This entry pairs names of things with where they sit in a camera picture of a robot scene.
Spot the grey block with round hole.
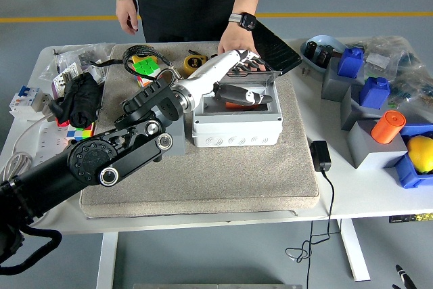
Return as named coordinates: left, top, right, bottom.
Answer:
left=158, top=112, right=187, bottom=157

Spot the person's left hand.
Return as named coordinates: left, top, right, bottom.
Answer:
left=217, top=24, right=258, bottom=55

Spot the person's right hand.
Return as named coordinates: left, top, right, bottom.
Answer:
left=114, top=0, right=139, bottom=35

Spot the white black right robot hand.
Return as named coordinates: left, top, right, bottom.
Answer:
left=392, top=264, right=415, bottom=289

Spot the black adapter cord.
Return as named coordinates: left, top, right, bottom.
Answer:
left=285, top=169, right=342, bottom=289

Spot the white cable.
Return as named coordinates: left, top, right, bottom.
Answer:
left=1, top=114, right=55, bottom=181

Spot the white wall socket module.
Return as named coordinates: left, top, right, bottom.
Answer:
left=50, top=62, right=82, bottom=99

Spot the beige fabric mat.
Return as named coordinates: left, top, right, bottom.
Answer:
left=79, top=42, right=321, bottom=219

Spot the black power adapter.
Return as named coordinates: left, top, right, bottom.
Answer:
left=309, top=139, right=332, bottom=172

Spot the clear bag of parts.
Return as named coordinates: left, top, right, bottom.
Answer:
left=344, top=35, right=433, bottom=124

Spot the black lanyard strap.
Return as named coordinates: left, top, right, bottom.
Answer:
left=89, top=58, right=128, bottom=68

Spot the clear bag of hardware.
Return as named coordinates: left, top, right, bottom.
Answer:
left=39, top=43, right=116, bottom=87

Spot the white table leg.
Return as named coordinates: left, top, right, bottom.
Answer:
left=338, top=218, right=370, bottom=282
left=96, top=233, right=119, bottom=289

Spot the orange cylinder battery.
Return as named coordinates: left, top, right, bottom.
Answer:
left=370, top=110, right=406, bottom=144
left=225, top=101, right=258, bottom=111

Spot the colourful puzzle cube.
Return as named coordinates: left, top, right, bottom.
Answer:
left=66, top=123, right=95, bottom=141
left=131, top=58, right=162, bottom=87

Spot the black flat case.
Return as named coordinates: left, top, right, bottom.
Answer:
left=252, top=20, right=303, bottom=76

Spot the black folded umbrella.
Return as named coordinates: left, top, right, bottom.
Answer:
left=49, top=72, right=104, bottom=128

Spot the grey plastic junction box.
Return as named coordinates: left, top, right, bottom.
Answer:
left=190, top=75, right=283, bottom=148

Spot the black table control panel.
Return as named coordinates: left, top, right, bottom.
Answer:
left=388, top=213, right=433, bottom=224

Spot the grey holder block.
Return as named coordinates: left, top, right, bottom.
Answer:
left=345, top=120, right=409, bottom=169
left=320, top=57, right=366, bottom=102
left=340, top=82, right=393, bottom=131

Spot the light blue bowl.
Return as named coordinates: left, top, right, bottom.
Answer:
left=300, top=35, right=348, bottom=74

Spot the transparent hinged box lid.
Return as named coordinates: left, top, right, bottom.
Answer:
left=199, top=67, right=282, bottom=85

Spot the blue plastic bin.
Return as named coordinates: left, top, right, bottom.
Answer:
left=383, top=123, right=433, bottom=189

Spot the white blue circuit breaker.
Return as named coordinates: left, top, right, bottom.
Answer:
left=8, top=85, right=51, bottom=120

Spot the blue square battery block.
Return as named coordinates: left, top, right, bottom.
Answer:
left=336, top=47, right=365, bottom=79
left=358, top=76, right=390, bottom=109

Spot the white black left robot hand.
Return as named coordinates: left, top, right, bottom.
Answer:
left=174, top=49, right=273, bottom=111

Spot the yellow lemon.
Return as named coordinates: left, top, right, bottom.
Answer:
left=405, top=135, right=433, bottom=173

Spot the black wristwatch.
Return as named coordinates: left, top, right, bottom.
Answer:
left=228, top=12, right=257, bottom=32

